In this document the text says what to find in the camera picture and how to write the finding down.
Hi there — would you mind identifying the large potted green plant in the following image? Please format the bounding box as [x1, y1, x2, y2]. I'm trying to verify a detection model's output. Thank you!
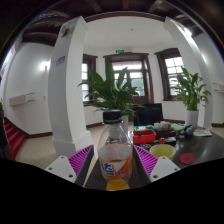
[78, 61, 147, 134]

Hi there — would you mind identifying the narrow dark-framed window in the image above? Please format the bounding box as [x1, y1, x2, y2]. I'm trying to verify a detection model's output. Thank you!
[82, 53, 98, 103]

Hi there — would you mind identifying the green box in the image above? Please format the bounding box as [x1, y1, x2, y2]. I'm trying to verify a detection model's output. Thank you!
[133, 124, 156, 133]

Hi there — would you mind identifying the dark wooden double door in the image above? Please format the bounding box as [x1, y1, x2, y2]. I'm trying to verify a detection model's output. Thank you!
[103, 52, 155, 106]

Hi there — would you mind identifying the flat round red coaster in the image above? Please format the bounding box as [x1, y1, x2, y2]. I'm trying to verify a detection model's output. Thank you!
[178, 152, 196, 166]

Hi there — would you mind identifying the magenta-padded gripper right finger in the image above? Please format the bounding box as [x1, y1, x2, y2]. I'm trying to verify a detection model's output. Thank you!
[133, 144, 182, 186]

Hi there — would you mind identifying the clear orange-labelled drink bottle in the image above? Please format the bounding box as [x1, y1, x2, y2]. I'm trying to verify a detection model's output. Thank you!
[97, 109, 134, 192]

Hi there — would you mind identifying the long white wall unit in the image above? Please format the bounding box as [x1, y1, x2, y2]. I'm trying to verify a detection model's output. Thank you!
[213, 82, 224, 94]

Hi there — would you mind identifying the light green cloth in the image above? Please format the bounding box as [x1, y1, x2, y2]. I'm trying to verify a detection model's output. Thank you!
[170, 123, 186, 132]

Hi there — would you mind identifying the small potted green plant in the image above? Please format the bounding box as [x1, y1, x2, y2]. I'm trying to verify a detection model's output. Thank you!
[172, 67, 212, 128]

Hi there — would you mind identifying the yellow cup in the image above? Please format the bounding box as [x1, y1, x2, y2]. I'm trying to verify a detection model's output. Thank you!
[149, 143, 177, 160]

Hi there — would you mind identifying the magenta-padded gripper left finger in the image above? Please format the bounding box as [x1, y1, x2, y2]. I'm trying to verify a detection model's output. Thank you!
[44, 144, 95, 186]

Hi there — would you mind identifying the printed magazine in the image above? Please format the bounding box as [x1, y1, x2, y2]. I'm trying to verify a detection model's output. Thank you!
[192, 128, 213, 138]

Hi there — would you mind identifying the wide dark-framed window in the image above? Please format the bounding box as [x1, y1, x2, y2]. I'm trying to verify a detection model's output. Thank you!
[154, 47, 186, 102]

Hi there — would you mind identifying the grey round plush toy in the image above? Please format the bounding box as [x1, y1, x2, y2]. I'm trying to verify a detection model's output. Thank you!
[181, 124, 196, 136]

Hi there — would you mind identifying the basket of white items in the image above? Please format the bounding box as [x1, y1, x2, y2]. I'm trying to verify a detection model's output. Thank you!
[153, 121, 174, 138]

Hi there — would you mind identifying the red box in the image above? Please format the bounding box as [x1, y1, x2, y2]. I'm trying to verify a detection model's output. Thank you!
[132, 129, 157, 145]

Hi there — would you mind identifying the red carpeted staircase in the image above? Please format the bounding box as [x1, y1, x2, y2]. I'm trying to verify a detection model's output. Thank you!
[3, 117, 27, 159]

